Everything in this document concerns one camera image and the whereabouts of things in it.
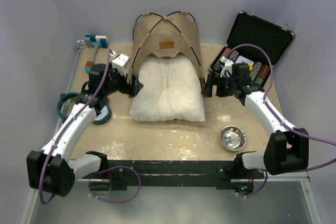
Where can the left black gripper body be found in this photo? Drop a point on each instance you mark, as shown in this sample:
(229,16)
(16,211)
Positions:
(123,86)

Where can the white card deck box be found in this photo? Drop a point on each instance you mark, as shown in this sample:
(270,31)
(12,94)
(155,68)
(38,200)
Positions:
(242,59)

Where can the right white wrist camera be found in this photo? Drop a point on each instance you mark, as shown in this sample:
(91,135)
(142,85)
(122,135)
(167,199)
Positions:
(226,65)

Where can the tan black pet tent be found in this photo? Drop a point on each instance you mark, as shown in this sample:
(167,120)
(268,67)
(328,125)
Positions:
(168,43)

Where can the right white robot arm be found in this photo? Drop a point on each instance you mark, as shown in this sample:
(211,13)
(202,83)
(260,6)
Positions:
(288,147)

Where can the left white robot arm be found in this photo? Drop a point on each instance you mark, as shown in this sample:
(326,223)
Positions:
(50,169)

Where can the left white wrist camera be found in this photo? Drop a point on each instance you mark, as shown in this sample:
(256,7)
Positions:
(120,62)

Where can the white pillow cushion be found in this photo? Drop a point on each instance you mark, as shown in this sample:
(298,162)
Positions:
(171,91)

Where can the black poker chip case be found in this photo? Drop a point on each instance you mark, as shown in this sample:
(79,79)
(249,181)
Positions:
(256,39)

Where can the steel pet bowl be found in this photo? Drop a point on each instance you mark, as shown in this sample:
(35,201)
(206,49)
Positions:
(232,138)

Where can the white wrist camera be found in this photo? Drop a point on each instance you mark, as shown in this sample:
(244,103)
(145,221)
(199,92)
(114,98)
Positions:
(120,62)
(226,65)

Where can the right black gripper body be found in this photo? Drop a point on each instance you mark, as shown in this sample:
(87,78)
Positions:
(225,86)

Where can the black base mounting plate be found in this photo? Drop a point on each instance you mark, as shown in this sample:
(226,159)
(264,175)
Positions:
(218,174)

